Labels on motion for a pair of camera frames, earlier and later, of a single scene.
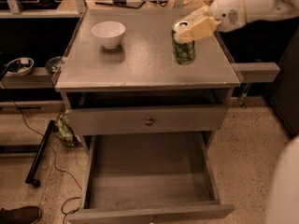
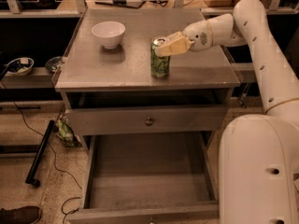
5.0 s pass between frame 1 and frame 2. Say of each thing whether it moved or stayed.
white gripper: moved
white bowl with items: stayed
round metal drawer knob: stayed
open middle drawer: stayed
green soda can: moved
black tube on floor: stayed
